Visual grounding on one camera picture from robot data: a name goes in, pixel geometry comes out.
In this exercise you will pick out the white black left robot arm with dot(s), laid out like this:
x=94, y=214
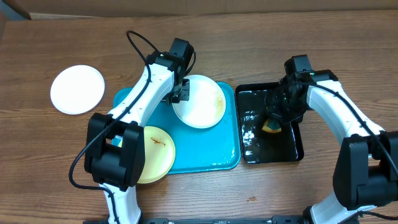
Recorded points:
x=115, y=154

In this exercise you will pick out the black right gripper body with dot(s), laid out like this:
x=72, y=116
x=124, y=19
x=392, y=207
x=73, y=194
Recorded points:
x=287, y=108

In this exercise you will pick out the black plastic tray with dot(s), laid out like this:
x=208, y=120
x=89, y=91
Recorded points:
x=257, y=145

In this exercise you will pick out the white plate with red stain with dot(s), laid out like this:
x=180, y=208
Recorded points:
x=77, y=89

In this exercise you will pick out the blue plastic tray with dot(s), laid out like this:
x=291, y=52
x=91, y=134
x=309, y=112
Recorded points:
x=202, y=150

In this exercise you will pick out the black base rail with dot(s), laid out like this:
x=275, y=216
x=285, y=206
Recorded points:
x=276, y=219

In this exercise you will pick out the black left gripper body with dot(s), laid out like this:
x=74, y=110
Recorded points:
x=181, y=93

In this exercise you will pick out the white plate with dark stain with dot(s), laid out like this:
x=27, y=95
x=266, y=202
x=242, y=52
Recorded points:
x=206, y=105

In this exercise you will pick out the green yellow sponge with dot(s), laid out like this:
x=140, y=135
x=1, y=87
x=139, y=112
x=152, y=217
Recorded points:
x=271, y=126

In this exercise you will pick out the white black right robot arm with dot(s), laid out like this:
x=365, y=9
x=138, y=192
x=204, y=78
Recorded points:
x=365, y=175

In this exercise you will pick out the yellow plate with stain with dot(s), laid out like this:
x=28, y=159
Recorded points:
x=159, y=155

